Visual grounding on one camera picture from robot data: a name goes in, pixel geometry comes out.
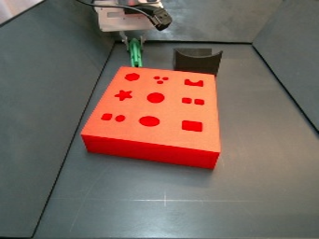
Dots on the green three-prong object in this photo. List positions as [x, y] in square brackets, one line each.
[136, 52]

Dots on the red shape-sorter block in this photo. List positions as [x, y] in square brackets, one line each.
[157, 115]

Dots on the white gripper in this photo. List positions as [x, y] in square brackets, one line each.
[126, 15]

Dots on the black curved fixture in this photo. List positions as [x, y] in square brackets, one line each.
[197, 60]

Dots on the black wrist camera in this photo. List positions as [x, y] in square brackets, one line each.
[161, 18]

